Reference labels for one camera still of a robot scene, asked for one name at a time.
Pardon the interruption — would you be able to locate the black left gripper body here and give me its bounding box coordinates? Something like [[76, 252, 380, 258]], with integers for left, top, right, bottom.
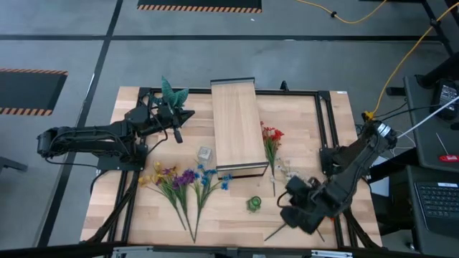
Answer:
[[153, 103, 181, 134]]

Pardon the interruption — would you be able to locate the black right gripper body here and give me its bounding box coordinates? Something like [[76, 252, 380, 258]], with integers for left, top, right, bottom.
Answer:
[[279, 175, 336, 236]]

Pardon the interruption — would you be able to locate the white artificial flower bunch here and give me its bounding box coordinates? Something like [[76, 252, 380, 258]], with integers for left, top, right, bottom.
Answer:
[[278, 163, 306, 182]]

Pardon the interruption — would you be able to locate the green glass vase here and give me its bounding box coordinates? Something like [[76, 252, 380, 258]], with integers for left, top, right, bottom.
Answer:
[[246, 195, 262, 213]]

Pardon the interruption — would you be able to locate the purple artificial flower bunch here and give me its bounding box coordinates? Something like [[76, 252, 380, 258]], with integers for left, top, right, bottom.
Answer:
[[163, 166, 197, 243]]

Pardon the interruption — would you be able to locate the yellow artificial flower bunch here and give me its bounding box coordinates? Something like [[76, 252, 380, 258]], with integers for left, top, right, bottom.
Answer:
[[138, 161, 187, 231]]

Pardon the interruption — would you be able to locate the blue artificial flower bunch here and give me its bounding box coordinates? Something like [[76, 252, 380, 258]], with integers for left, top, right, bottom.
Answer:
[[193, 163, 234, 244]]

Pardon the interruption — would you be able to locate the red artificial flower bunch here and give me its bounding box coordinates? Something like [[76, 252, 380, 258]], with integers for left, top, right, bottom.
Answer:
[[260, 120, 285, 197]]

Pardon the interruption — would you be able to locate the green plant in white pot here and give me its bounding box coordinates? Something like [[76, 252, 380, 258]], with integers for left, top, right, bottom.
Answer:
[[160, 75, 190, 108]]

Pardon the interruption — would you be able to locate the clear square glass vase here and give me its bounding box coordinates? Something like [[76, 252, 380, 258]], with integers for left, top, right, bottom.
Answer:
[[197, 145, 213, 164]]

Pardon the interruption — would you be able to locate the black hazard-striped floor mat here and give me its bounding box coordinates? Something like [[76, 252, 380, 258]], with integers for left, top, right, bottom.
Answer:
[[0, 67, 69, 117], [137, 0, 262, 14]]

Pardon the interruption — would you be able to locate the dark grey desk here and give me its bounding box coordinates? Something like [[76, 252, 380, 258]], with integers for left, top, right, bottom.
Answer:
[[403, 75, 459, 173], [389, 166, 459, 258]]

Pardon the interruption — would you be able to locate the black keyboard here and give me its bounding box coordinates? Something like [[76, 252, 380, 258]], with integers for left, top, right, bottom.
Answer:
[[414, 181, 459, 237]]

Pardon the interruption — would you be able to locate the dark grey furniture leg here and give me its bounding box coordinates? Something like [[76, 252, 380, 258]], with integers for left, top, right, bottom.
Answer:
[[0, 156, 29, 173]]

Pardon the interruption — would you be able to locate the black rig crossbeam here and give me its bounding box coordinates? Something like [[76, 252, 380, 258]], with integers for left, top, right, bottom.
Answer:
[[0, 242, 459, 258]]

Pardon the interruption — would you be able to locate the black handheld device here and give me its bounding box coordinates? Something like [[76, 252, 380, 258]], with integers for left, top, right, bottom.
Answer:
[[432, 79, 459, 121]]

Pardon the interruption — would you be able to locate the black desk base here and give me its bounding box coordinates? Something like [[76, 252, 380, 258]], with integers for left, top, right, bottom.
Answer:
[[385, 52, 459, 97]]

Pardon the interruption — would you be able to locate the black diagonal desk bar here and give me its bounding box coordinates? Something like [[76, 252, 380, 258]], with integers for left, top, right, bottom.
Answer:
[[420, 0, 455, 57]]

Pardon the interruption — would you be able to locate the yellow extension cable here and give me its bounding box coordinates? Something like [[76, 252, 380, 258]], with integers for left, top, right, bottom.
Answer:
[[294, 0, 388, 25], [361, 0, 459, 121]]

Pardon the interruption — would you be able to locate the black aluminium table frame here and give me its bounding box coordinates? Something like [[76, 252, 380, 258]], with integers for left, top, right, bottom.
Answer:
[[85, 87, 383, 250]]

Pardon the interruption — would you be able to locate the white cable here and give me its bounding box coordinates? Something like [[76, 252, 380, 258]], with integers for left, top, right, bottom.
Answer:
[[396, 95, 459, 140]]

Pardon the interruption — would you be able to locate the red-handled tool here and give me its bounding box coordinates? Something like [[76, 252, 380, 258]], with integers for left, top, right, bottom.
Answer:
[[435, 132, 459, 163]]

